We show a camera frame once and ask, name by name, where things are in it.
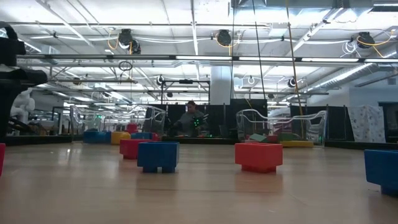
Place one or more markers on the pink long block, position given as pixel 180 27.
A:
pixel 248 141

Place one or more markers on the small blue block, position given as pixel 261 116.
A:
pixel 382 168
pixel 158 155

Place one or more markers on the small orange block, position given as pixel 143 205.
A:
pixel 258 155

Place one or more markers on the yellow long block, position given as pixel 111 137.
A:
pixel 297 143

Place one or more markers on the small dark red block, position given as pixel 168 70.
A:
pixel 2 158

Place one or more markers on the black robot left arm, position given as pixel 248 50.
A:
pixel 12 77

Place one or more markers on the standing person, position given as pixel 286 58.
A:
pixel 189 123

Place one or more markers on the clear plastic bin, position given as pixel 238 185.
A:
pixel 311 124
pixel 155 118

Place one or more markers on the white patterned cloth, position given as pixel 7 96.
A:
pixel 367 121

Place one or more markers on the white robot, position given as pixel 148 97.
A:
pixel 23 105

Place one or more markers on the black partition wall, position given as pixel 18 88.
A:
pixel 335 121

